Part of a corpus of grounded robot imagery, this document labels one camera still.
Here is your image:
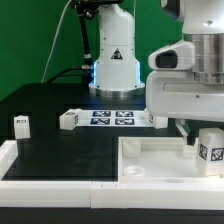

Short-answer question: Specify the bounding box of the white square tabletop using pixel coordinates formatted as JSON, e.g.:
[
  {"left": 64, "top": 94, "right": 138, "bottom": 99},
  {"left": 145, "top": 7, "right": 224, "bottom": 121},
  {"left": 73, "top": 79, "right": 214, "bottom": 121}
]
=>
[{"left": 118, "top": 137, "right": 224, "bottom": 184}]

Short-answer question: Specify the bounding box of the white left fence rail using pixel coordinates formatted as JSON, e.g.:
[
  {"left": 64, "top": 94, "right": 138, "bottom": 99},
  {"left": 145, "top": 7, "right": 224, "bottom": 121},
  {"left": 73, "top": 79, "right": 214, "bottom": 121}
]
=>
[{"left": 0, "top": 140, "right": 18, "bottom": 181}]

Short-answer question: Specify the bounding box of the marker tag sheet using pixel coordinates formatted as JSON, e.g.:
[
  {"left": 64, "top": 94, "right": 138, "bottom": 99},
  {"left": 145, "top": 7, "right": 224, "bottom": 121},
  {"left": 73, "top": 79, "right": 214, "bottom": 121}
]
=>
[{"left": 78, "top": 110, "right": 152, "bottom": 127}]

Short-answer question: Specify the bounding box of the white fence rail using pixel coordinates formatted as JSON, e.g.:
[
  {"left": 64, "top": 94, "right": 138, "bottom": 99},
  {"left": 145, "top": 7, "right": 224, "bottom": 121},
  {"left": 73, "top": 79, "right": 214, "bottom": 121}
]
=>
[
  {"left": 0, "top": 140, "right": 18, "bottom": 181},
  {"left": 0, "top": 181, "right": 224, "bottom": 210}
]

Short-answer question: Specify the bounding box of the black cable bundle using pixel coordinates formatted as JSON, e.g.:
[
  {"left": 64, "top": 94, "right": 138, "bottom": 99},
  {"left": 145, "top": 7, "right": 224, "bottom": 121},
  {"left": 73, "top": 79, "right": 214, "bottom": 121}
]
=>
[{"left": 46, "top": 66, "right": 93, "bottom": 84}]

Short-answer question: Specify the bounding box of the grey cable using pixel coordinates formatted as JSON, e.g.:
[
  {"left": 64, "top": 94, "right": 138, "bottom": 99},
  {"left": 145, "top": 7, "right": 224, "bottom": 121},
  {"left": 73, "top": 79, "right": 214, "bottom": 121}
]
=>
[{"left": 41, "top": 0, "right": 73, "bottom": 84}]

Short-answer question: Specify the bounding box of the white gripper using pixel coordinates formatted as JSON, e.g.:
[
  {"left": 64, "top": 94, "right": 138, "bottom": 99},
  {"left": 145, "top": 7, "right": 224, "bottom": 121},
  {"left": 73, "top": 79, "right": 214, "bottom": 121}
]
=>
[{"left": 146, "top": 71, "right": 224, "bottom": 145}]

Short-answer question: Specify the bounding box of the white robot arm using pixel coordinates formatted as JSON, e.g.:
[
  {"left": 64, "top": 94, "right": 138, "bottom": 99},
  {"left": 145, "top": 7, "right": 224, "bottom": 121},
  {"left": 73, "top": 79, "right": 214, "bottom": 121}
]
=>
[{"left": 89, "top": 0, "right": 224, "bottom": 128}]

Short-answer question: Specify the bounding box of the white front fence rail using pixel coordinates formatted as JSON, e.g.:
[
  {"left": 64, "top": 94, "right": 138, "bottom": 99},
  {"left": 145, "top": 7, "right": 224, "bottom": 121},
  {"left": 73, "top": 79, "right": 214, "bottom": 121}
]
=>
[{"left": 0, "top": 181, "right": 224, "bottom": 210}]

